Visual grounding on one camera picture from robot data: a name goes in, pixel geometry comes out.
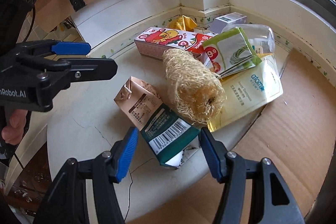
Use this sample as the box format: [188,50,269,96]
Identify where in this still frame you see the person's left hand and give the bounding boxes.
[1,110,27,144]

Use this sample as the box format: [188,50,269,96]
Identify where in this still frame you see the small white box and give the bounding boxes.
[214,12,248,33]

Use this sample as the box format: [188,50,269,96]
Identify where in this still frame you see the brown cardboard sheet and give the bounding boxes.
[126,48,328,224]

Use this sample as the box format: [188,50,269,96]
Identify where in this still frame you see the green and white packet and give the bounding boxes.
[202,27,262,75]

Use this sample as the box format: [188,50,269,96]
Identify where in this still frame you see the yellow snack wrapper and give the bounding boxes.
[169,15,198,31]

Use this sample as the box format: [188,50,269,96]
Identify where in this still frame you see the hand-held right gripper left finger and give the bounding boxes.
[33,126,139,224]

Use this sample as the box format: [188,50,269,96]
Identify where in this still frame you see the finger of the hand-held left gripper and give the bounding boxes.
[0,55,118,112]
[10,40,91,62]

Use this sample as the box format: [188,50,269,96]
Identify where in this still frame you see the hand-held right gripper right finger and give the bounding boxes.
[198,127,306,224]

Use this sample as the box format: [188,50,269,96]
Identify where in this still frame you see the beige loofah sponge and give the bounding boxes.
[162,49,227,125]

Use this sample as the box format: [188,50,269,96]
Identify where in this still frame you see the pale yellow pouch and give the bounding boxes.
[207,53,284,132]

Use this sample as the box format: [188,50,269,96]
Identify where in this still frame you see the strawberry print carton box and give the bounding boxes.
[134,27,219,64]

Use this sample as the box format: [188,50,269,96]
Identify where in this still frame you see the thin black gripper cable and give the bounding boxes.
[26,5,36,42]

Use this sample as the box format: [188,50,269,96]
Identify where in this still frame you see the dark green drink carton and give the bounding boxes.
[140,104,200,169]

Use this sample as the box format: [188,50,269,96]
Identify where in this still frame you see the clear plastic cup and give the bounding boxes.
[222,25,275,54]

